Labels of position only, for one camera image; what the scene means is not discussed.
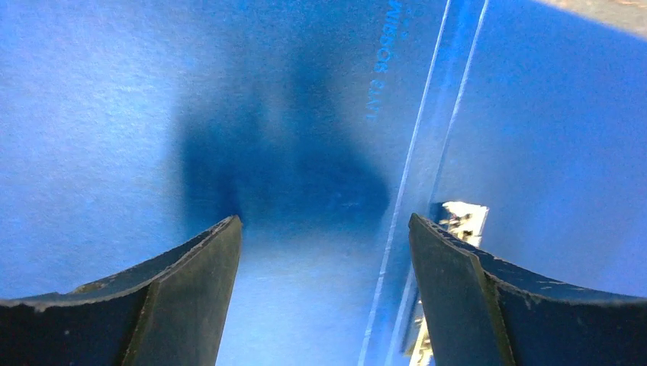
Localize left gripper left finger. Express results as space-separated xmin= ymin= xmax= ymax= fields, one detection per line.
xmin=1 ymin=216 xmax=242 ymax=365

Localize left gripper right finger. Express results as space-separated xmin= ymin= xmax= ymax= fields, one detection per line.
xmin=409 ymin=214 xmax=646 ymax=365

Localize blue folder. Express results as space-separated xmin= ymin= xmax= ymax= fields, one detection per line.
xmin=1 ymin=1 xmax=646 ymax=365

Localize metal folder clip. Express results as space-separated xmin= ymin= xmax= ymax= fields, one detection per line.
xmin=401 ymin=201 xmax=489 ymax=365

